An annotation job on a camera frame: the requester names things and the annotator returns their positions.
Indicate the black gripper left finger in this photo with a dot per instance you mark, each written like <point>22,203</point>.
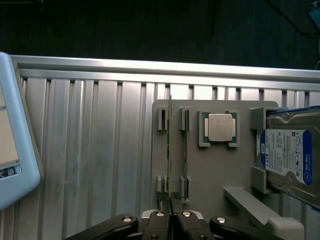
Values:
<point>157,222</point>

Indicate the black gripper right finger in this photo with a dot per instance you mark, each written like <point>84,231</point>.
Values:
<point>186,222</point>

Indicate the grey parts rack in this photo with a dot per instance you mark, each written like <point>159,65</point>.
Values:
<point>220,170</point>

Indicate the silver CPU chip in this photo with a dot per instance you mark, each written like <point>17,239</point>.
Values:
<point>220,128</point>

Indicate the blue label hard disk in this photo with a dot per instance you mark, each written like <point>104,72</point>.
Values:
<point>285,150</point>

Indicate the light blue teach pendant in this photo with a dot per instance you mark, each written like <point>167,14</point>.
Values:
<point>15,130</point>

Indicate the blue background object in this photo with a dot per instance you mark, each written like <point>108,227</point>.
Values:
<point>315,15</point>

